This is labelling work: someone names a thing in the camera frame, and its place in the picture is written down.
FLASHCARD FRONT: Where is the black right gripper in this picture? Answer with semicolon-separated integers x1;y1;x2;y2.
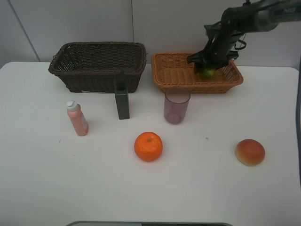
187;30;243;73

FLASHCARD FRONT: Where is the green mango fruit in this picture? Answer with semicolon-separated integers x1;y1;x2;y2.
199;67;216;78

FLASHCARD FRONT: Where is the translucent purple plastic cup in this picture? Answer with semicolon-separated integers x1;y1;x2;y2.
164;87;190;125

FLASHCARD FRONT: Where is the red yellow peach fruit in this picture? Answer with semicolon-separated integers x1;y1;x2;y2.
235;139;265;166

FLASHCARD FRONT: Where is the orange tangerine fruit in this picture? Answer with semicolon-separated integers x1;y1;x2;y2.
134;132;163;162

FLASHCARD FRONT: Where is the pink bottle white cap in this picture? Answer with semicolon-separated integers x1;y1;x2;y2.
66;101;89;136

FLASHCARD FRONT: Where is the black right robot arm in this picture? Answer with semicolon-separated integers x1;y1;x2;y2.
186;0;301;73

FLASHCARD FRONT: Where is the light orange wicker basket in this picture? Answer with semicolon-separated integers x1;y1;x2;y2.
151;52;243;94

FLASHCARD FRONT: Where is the dark brown wicker basket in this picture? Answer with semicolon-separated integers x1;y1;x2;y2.
48;41;146;93

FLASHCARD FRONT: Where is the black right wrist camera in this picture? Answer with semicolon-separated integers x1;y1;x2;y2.
204;24;221;37

